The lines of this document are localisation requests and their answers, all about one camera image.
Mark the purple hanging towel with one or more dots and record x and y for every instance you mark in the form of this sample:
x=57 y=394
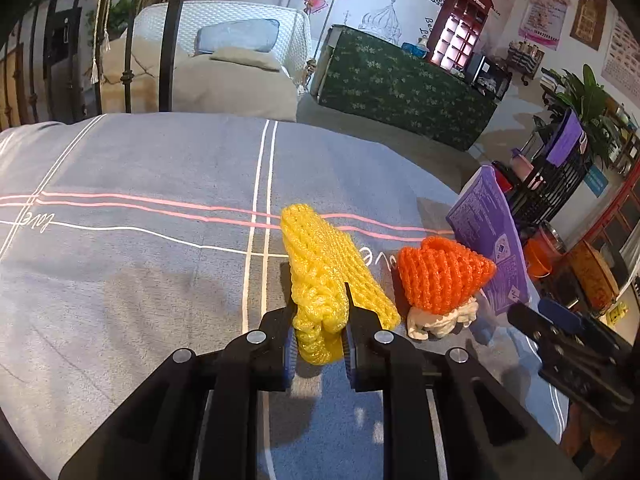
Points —
x=564 y=138

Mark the orange bucket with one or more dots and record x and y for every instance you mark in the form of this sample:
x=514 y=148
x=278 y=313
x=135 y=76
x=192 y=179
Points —
x=540 y=257

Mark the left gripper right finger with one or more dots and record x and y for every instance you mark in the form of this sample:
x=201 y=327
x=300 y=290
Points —
x=445 y=416

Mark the blue grey cushion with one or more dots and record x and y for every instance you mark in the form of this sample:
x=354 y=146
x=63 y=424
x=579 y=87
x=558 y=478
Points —
x=256 y=34

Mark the green potted plant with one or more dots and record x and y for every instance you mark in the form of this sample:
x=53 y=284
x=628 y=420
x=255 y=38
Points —
x=587 y=98

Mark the black metal railing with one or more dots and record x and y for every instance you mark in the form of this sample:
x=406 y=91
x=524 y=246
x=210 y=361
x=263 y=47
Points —
x=546 y=185

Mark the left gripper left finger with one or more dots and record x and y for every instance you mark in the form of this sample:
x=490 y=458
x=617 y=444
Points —
x=196 y=415

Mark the white mesh sofa chair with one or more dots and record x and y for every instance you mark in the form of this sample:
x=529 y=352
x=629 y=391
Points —
x=292 y=48

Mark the red phone booth cabinet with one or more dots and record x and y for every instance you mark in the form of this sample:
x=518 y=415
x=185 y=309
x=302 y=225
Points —
x=456 y=31

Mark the white tissue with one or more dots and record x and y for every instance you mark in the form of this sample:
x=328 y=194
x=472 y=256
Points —
x=421 y=324

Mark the yellow foam fruit net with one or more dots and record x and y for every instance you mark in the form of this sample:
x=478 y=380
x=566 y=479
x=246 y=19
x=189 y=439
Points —
x=327 y=275

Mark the grey striped tablecloth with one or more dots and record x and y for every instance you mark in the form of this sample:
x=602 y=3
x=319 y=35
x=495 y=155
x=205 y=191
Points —
x=127 y=236

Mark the purple snack bag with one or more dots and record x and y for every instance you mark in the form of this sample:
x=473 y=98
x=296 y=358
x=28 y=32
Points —
x=481 y=220

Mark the orange foam fruit net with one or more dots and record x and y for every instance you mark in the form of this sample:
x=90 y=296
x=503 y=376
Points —
x=441 y=274

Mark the green patterned counter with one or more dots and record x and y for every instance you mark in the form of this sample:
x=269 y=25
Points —
x=363 y=75

